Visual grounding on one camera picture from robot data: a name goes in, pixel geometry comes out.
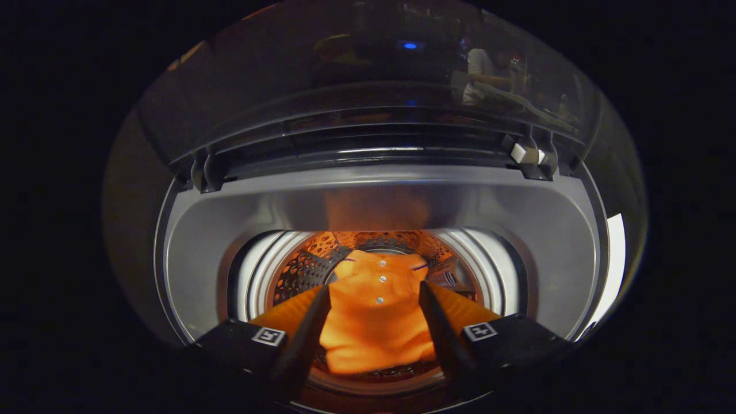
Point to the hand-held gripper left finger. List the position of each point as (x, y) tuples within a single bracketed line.
[(302, 345)]

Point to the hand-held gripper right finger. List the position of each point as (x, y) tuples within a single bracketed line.
[(443, 345)]

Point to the orange polo shirt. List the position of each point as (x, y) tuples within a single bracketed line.
[(374, 328)]

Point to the dark washing machine lid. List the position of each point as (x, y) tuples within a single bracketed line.
[(368, 75)]

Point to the black backdrop cloth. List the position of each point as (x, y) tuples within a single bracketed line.
[(129, 230)]

